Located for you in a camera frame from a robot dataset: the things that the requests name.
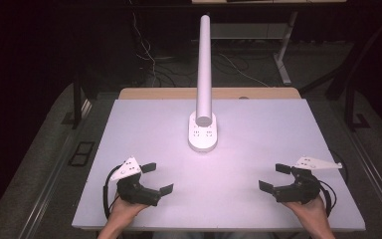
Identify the white desk leg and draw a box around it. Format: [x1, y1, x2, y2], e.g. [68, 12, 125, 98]
[273, 11, 298, 87]

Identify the white board table cover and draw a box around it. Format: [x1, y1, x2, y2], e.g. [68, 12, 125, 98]
[72, 98, 367, 232]

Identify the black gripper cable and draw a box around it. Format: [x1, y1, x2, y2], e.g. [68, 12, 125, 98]
[101, 164, 122, 220]
[317, 149, 350, 217]

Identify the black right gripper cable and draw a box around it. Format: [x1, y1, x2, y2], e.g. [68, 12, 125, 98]
[317, 149, 350, 217]

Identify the white floor cable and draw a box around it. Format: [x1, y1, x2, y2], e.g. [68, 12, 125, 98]
[130, 11, 158, 88]

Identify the person's right hand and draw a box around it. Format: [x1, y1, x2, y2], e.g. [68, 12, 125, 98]
[283, 196, 328, 227]

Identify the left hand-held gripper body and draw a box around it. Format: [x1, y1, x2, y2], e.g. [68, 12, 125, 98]
[109, 156, 162, 207]

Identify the long white tube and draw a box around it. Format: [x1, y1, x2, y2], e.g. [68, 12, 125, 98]
[195, 14, 214, 128]

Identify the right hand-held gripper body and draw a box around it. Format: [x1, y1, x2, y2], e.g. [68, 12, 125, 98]
[273, 156, 343, 204]

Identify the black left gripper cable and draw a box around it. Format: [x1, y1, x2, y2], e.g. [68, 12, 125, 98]
[101, 164, 122, 220]

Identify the white oval socket base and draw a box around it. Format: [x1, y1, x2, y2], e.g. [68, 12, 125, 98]
[187, 112, 219, 153]

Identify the black metal stand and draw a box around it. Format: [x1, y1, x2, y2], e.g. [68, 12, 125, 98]
[61, 71, 93, 130]
[324, 19, 382, 132]

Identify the black rectangular floor frame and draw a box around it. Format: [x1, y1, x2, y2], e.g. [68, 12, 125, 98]
[68, 140, 96, 167]

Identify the person's left hand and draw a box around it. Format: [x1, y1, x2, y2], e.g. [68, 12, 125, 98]
[110, 193, 149, 222]

